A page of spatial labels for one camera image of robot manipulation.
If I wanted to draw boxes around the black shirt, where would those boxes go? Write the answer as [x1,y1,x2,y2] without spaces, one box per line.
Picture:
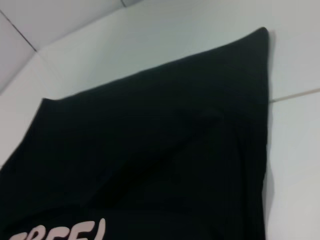
[0,26,276,240]

